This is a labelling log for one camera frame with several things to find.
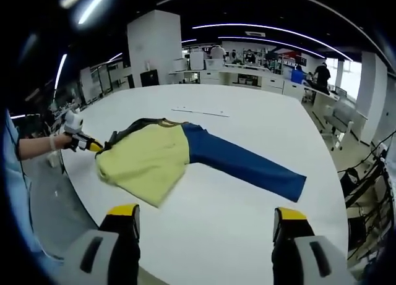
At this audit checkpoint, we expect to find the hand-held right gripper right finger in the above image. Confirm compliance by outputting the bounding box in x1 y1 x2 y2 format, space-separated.
271 206 356 285

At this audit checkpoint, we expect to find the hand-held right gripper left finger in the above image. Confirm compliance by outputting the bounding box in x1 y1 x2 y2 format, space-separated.
57 203 142 285

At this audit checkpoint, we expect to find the yellow blue black garment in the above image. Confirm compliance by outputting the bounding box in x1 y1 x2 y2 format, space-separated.
94 117 308 209

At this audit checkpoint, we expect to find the person's left hand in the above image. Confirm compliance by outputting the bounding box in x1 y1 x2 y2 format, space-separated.
56 133 75 151

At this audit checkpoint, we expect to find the black metal rack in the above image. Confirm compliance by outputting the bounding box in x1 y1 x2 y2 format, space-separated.
338 141 392 267

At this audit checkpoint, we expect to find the person in light blue shirt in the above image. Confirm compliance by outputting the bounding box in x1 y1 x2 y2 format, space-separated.
4 110 66 267

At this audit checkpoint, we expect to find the white office chair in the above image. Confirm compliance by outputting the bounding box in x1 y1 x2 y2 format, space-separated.
321 106 355 152

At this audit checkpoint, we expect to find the long white counter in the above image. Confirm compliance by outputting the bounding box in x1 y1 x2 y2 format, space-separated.
168 63 341 104

